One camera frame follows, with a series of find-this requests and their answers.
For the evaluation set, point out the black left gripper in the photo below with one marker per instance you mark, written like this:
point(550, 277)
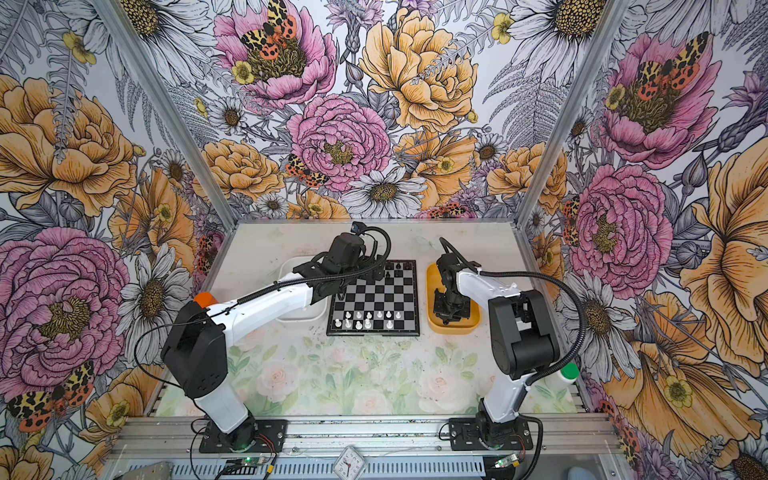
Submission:
point(369, 261)

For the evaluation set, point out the orange pill bottle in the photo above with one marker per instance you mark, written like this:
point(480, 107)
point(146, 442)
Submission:
point(205, 299)

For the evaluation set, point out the white plastic tub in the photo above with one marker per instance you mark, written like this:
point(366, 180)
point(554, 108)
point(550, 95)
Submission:
point(299, 308)

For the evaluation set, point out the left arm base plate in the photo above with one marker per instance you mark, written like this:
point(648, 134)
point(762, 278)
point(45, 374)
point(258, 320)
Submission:
point(252, 436)

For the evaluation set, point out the aluminium front rail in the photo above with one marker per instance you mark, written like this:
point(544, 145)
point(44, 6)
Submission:
point(326, 436)

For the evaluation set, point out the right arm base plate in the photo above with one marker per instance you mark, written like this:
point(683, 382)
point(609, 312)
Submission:
point(480, 434)

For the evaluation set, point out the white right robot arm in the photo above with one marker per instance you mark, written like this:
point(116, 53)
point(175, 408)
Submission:
point(522, 339)

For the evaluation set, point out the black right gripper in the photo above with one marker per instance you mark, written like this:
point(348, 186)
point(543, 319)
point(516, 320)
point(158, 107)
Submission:
point(441, 313)

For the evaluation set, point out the white analog clock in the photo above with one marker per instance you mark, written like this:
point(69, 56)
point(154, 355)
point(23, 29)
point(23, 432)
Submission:
point(350, 464)

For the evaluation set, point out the yellow plastic tub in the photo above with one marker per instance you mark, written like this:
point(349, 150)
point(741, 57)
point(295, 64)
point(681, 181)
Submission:
point(463, 327)

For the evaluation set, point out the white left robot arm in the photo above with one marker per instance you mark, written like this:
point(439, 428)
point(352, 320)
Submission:
point(196, 348)

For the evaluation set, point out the green capped white bottle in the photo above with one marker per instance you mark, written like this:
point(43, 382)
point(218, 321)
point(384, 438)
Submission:
point(564, 378)

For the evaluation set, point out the black white chessboard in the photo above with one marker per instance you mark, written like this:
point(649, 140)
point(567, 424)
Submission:
point(384, 307)

